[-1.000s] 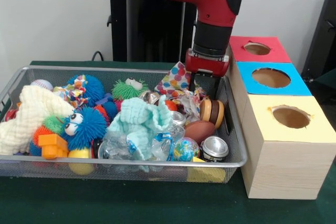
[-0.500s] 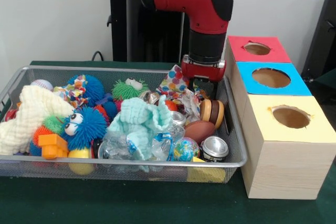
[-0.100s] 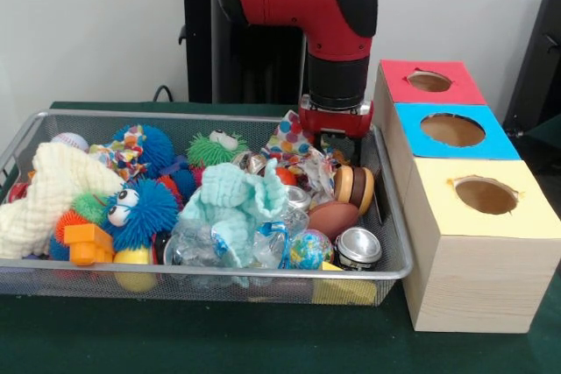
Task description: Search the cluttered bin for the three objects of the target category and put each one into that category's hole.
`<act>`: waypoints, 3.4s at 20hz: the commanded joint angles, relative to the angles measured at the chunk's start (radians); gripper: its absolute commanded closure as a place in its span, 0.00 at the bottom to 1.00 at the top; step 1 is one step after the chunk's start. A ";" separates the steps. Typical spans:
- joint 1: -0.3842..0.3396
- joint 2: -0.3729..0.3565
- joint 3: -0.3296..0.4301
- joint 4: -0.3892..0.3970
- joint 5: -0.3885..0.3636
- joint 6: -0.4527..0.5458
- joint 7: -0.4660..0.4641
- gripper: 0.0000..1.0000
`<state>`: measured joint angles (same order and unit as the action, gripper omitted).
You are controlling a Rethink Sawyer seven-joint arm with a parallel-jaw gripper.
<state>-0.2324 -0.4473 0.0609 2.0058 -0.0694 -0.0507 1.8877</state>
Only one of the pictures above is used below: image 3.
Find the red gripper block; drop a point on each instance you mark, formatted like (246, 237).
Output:
(335, 122)

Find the polka-dot fabric cloth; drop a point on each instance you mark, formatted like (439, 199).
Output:
(289, 137)

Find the mint green waffle cloth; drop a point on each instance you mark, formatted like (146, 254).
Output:
(223, 199)

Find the wooden box with three holes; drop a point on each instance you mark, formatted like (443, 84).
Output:
(473, 277)

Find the wooden toy hamburger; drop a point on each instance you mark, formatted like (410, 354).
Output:
(355, 188)

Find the brown toy football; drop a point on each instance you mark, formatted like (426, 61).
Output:
(333, 218)

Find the small globe ball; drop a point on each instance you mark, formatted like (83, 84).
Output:
(311, 249)

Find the green spiky ball with eyes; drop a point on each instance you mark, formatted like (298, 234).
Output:
(210, 150)

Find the blue spiky rubber ball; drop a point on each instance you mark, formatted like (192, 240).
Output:
(155, 148)
(146, 216)

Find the dark green table cloth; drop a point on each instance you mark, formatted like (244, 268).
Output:
(219, 339)
(548, 129)

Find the black flat panel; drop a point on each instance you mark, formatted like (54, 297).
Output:
(539, 54)

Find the orange plastic toy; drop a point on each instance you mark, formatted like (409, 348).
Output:
(87, 244)

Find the cream waffle cloth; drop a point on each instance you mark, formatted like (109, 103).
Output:
(57, 190)

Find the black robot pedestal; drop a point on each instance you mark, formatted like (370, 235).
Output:
(197, 41)

